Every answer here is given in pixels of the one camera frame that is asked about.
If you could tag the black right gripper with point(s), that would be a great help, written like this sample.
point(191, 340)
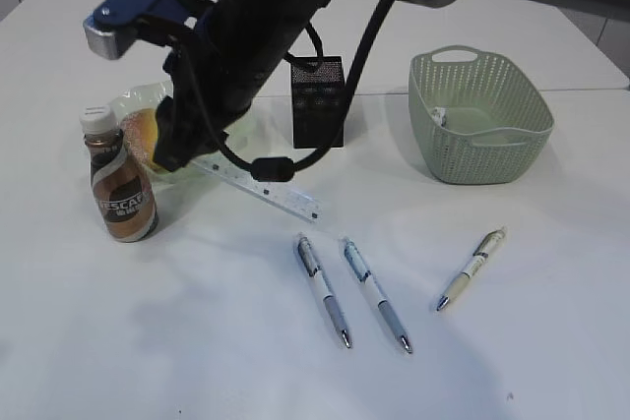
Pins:
point(247, 40)

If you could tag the sugared bread roll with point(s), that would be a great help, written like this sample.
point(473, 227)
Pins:
point(141, 134)

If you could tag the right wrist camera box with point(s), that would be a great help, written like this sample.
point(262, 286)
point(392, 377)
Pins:
point(114, 25)

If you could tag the grey pen left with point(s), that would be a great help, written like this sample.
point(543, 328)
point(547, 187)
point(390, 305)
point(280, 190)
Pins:
point(306, 254)

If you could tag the blue grey pen middle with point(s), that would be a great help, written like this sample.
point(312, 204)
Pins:
point(375, 294)

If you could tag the green wavy glass plate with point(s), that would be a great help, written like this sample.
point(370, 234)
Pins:
point(150, 96)

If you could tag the black mesh pen holder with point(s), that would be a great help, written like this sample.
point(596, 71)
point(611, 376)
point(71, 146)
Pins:
point(315, 101)

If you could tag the clear plastic ruler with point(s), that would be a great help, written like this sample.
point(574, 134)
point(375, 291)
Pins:
point(279, 195)

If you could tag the Nescafe coffee bottle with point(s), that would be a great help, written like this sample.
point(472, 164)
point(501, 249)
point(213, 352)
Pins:
point(120, 186)

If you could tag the green plastic woven basket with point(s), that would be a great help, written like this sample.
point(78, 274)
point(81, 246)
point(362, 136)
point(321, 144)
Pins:
point(497, 121)

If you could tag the cream pen right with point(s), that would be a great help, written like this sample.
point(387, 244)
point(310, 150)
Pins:
point(479, 257)

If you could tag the pink paper ball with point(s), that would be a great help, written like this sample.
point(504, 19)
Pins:
point(439, 116)

